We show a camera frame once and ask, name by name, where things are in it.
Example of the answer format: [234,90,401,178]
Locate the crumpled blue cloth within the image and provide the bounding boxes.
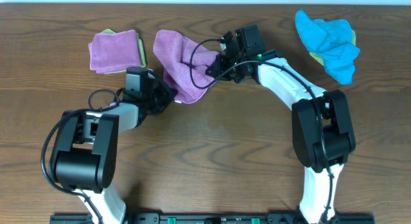
[295,9,360,85]

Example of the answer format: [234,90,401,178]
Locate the folded green cloth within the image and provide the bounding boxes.
[101,29,146,74]

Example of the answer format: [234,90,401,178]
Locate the green cloth under blue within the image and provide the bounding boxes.
[309,30,356,66]

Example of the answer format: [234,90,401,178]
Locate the folded purple cloth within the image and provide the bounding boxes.
[88,29,145,74]

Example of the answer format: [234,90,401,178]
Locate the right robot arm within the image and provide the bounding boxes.
[205,39,355,223]

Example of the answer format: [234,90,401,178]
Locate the right black cable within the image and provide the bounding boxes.
[188,37,335,224]

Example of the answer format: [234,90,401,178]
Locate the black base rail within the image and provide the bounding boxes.
[49,212,375,224]

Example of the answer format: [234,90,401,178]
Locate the purple microfiber cloth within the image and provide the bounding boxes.
[153,30,218,104]

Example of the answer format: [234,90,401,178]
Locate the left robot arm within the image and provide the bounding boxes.
[40,77,177,223]

